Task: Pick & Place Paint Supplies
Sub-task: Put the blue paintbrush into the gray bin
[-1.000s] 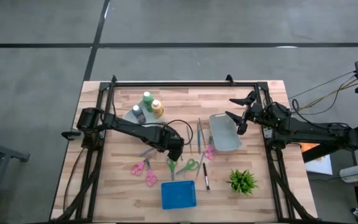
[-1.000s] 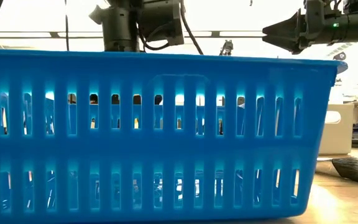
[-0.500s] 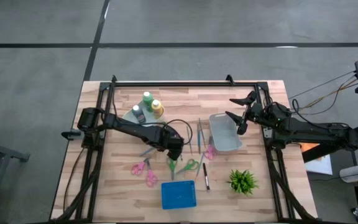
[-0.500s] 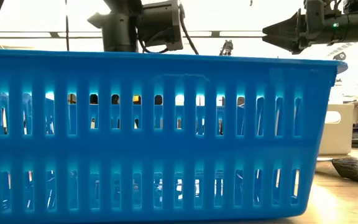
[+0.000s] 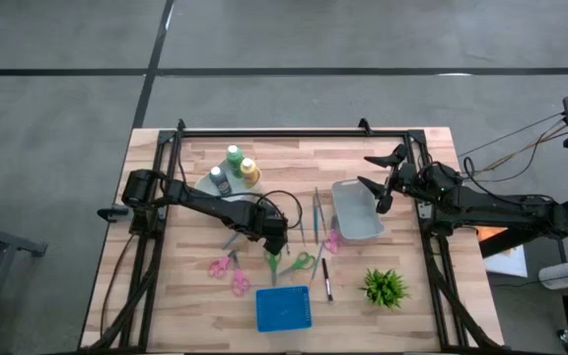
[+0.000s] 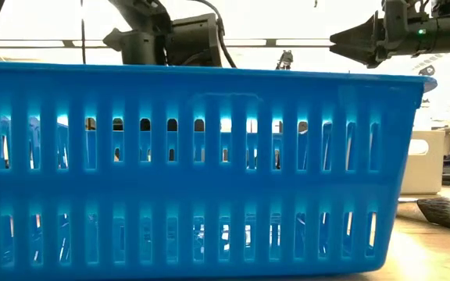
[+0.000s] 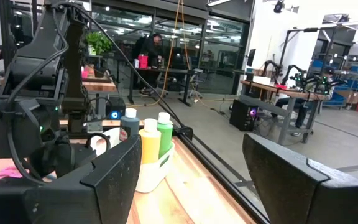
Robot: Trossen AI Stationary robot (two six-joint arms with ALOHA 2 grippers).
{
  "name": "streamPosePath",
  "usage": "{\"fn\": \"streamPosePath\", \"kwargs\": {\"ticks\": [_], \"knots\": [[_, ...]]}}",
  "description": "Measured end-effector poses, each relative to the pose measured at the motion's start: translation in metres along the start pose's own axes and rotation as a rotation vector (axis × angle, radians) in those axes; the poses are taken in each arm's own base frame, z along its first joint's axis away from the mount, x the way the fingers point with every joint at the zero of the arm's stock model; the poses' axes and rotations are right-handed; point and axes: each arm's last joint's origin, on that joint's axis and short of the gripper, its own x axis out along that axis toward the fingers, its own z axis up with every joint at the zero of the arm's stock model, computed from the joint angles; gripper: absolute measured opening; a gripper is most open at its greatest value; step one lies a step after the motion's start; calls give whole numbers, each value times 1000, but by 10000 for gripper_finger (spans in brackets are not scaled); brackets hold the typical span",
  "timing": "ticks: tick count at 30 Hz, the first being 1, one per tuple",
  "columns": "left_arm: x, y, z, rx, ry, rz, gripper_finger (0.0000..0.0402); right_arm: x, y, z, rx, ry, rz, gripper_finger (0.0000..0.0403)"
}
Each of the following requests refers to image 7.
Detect office chair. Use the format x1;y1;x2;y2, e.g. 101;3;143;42
178;67;205;100

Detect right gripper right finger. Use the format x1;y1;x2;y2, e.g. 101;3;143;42
242;133;330;224

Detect black gantry frame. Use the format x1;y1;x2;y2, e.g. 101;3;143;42
279;26;341;82

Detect green paint bottle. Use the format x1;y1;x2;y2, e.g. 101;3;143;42
157;111;174;159

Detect computer tower blue light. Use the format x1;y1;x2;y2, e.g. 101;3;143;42
106;96;127;121

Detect yellow paint bottle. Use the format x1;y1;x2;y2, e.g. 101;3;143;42
138;118;162;165

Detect red container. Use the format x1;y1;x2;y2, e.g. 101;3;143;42
137;54;150;70

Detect dark grey paint bottle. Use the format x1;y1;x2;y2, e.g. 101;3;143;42
119;107;140;142

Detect black desk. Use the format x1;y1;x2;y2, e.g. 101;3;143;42
128;67;195;107

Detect green potted plant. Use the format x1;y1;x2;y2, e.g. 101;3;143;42
85;30;114;57

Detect black ceiling camera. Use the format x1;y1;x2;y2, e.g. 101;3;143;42
273;0;285;14

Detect white plastic caddy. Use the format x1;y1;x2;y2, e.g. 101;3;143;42
90;126;176;194

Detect white box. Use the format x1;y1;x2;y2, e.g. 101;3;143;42
252;75;272;85

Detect pink handled scissors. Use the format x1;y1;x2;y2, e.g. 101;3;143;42
0;166;24;180

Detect black monitor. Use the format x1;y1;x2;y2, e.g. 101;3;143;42
246;48;257;68

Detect computer tower purple light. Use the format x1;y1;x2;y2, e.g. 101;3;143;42
229;98;260;132

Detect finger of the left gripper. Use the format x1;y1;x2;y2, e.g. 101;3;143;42
53;136;76;179

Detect wooden robot workbench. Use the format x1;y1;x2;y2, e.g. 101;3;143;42
240;79;331;146

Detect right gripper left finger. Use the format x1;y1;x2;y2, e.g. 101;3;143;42
80;135;143;224

